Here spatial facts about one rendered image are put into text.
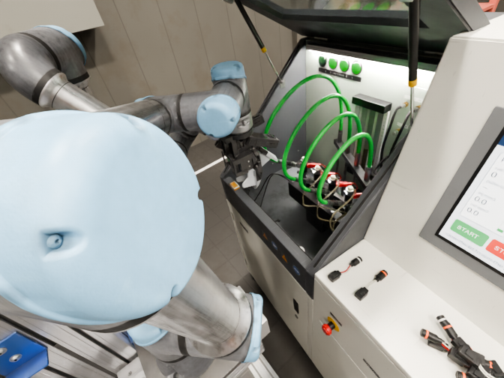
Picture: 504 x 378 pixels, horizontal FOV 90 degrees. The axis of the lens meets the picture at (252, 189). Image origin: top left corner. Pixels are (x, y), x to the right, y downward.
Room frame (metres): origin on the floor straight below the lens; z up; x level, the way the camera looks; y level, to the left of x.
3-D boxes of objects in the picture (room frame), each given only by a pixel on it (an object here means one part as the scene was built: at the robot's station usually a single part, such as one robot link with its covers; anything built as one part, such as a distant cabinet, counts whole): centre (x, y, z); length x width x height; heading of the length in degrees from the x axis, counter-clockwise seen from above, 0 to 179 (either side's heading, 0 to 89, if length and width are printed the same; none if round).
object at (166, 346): (0.24, 0.22, 1.20); 0.13 x 0.12 x 0.14; 76
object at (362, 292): (0.33, -0.29, 0.99); 0.12 x 0.02 x 0.02; 117
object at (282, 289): (0.72, 0.00, 0.44); 0.65 x 0.02 x 0.68; 24
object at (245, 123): (0.59, 0.00, 1.44); 0.08 x 0.08 x 0.05
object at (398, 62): (0.94, -0.47, 1.43); 0.54 x 0.03 x 0.02; 24
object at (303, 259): (0.73, -0.01, 0.87); 0.62 x 0.04 x 0.16; 24
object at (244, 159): (0.59, 0.01, 1.36); 0.09 x 0.08 x 0.12; 114
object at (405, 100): (0.72, -0.57, 1.20); 0.13 x 0.03 x 0.31; 24
